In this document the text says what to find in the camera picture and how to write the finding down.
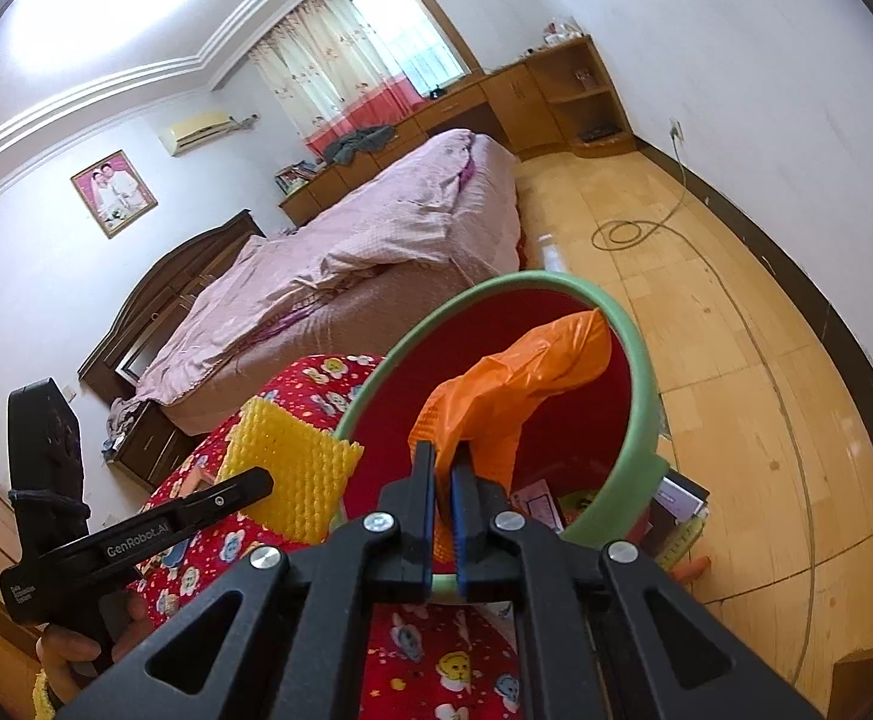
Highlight wall air conditioner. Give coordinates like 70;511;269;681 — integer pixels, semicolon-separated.
157;111;236;158

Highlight pink carton in bin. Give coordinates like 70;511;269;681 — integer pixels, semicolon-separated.
511;481;565;533

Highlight floral curtain with red hem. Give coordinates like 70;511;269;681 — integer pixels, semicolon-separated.
247;0;426;158

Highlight pink quilt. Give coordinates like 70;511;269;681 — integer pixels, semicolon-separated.
132;127;517;407

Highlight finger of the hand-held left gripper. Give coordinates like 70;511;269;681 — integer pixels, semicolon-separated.
179;466;276;535

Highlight dark grey garment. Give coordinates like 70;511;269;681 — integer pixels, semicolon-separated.
321;124;400;164

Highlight yellow foam mesh sheet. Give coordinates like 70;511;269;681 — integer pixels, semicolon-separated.
215;397;366;545

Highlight row of books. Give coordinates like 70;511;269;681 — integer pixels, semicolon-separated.
275;159;325;196

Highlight small items on shelf unit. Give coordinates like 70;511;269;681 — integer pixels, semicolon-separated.
541;15;584;47

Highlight orange plastic bag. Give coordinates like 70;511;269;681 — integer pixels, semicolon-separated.
408;307;611;563

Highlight person's left hand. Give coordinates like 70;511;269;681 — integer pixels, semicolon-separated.
35;591;156;702

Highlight window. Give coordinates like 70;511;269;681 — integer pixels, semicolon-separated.
346;0;482;95

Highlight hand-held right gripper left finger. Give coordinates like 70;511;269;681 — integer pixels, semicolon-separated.
53;441;441;720

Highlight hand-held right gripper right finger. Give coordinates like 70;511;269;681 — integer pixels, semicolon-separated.
447;444;827;720

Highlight red flower-print blanket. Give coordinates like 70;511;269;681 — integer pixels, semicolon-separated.
125;352;527;720

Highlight open wooden shelf unit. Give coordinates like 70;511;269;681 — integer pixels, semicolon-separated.
530;36;637;160

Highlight wooden bed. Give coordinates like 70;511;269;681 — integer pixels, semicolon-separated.
78;127;529;437

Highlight long floor cable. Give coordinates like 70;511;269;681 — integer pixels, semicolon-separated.
590;131;873;687

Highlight framed wall photo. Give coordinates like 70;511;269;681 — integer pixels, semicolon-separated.
70;150;158;239

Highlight red bin with green rim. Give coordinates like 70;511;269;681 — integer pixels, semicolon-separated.
331;270;670;605

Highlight dark wooden nightstand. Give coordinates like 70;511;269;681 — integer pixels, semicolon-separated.
106;401;199;497

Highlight clothes heap on nightstand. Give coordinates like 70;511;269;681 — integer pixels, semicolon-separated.
102;397;154;460

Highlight long wooden cabinet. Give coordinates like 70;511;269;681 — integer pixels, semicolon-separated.
278;60;544;226

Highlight stack of books beside bin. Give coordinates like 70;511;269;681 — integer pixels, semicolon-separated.
642;469;711;571

